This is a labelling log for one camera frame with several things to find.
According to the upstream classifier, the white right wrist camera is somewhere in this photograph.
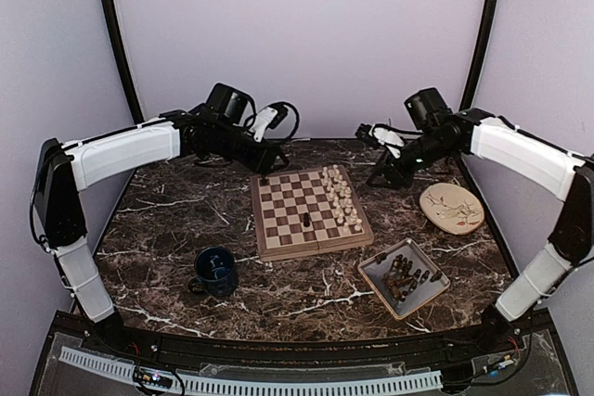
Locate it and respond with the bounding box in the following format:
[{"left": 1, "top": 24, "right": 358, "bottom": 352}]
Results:
[{"left": 355, "top": 123, "right": 405, "bottom": 159}]

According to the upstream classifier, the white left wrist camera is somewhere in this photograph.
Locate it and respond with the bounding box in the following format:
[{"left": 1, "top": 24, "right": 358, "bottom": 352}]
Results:
[{"left": 247, "top": 105, "right": 287, "bottom": 143}]

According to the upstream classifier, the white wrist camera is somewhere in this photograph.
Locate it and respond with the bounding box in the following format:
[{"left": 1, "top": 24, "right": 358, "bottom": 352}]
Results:
[
  {"left": 247, "top": 105, "right": 287, "bottom": 143},
  {"left": 355, "top": 123, "right": 405, "bottom": 159}
]

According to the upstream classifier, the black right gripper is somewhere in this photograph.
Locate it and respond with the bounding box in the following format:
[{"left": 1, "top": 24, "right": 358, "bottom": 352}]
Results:
[{"left": 365, "top": 131, "right": 455, "bottom": 191}]

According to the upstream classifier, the black right frame post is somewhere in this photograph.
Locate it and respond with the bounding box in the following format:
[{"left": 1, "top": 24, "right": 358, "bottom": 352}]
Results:
[{"left": 459, "top": 0, "right": 498, "bottom": 110}]

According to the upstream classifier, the white chess pieces row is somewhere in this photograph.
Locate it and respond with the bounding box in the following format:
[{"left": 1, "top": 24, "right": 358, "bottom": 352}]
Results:
[{"left": 320, "top": 164, "right": 363, "bottom": 236}]

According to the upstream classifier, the wooden folding chess board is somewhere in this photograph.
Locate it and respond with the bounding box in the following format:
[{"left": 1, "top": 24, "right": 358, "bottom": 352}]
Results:
[{"left": 250, "top": 164, "right": 374, "bottom": 262}]

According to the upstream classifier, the dark blue enamel mug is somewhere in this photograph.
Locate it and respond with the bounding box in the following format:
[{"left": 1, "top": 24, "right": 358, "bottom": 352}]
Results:
[{"left": 187, "top": 246, "right": 239, "bottom": 299}]

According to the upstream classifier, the cream floral ceramic plate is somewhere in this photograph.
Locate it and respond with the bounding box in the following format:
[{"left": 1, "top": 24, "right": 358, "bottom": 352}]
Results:
[{"left": 419, "top": 183, "right": 485, "bottom": 235}]

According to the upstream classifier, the black left frame post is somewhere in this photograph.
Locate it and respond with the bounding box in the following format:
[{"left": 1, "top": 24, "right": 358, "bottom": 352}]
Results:
[{"left": 100, "top": 0, "right": 144, "bottom": 123}]

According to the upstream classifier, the black frame post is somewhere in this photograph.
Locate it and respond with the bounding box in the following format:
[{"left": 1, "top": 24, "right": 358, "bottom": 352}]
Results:
[
  {"left": 100, "top": 0, "right": 144, "bottom": 123},
  {"left": 459, "top": 0, "right": 498, "bottom": 110}
]

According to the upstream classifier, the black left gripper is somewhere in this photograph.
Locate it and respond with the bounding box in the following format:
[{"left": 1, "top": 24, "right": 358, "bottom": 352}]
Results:
[{"left": 212, "top": 122, "right": 288, "bottom": 173}]

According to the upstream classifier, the silver metal tray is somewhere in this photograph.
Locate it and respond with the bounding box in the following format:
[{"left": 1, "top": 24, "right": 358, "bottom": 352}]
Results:
[{"left": 358, "top": 238, "right": 450, "bottom": 320}]

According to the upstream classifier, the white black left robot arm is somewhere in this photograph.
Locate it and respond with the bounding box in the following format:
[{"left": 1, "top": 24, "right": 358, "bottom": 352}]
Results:
[{"left": 29, "top": 83, "right": 299, "bottom": 355}]

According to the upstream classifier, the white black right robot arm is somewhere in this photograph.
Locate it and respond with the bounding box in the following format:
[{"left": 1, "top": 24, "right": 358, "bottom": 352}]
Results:
[{"left": 356, "top": 88, "right": 593, "bottom": 353}]

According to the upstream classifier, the white slotted cable duct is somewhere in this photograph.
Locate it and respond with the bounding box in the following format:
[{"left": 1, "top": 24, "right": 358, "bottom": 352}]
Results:
[{"left": 58, "top": 347, "right": 444, "bottom": 395}]

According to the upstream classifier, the dark wooden chess knight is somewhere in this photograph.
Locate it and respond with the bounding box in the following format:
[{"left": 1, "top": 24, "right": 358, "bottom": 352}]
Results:
[{"left": 303, "top": 212, "right": 311, "bottom": 227}]

